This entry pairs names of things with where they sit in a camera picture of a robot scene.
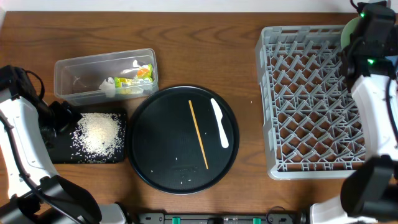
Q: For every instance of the white paper napkin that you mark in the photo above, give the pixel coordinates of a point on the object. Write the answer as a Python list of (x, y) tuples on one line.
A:
[(108, 87)]

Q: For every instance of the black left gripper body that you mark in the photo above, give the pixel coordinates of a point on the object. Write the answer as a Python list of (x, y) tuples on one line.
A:
[(63, 115)]

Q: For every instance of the black rail with green clips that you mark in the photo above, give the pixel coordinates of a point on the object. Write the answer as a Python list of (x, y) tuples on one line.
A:
[(273, 217)]

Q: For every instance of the white plastic knife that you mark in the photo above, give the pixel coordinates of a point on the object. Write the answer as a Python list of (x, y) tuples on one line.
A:
[(219, 116)]

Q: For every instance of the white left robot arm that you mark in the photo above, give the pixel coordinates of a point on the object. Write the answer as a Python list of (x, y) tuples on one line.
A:
[(31, 172)]

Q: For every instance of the round black tray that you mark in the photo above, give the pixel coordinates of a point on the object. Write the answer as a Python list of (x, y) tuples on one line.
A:
[(162, 143)]

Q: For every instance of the pile of white rice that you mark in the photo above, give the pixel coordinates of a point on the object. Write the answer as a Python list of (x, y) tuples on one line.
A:
[(98, 138)]

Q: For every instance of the green yellow snack wrapper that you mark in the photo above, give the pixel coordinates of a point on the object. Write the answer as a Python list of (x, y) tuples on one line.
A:
[(142, 76)]

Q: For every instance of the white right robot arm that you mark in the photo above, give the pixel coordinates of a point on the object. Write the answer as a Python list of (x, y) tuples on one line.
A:
[(367, 196)]

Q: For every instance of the wooden chopstick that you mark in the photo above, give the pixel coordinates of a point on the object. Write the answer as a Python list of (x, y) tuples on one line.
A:
[(198, 134)]

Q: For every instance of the mint green bowl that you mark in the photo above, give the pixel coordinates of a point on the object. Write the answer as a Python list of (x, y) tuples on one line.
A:
[(345, 38)]

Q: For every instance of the grey dishwasher rack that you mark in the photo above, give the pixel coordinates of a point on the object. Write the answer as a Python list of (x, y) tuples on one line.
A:
[(312, 128)]

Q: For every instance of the black rectangular tray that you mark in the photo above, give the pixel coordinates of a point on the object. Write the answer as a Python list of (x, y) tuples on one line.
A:
[(60, 152)]

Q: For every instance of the clear plastic bin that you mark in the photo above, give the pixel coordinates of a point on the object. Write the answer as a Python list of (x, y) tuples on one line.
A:
[(77, 80)]

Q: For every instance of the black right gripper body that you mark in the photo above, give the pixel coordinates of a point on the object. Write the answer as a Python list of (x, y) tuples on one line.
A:
[(387, 52)]

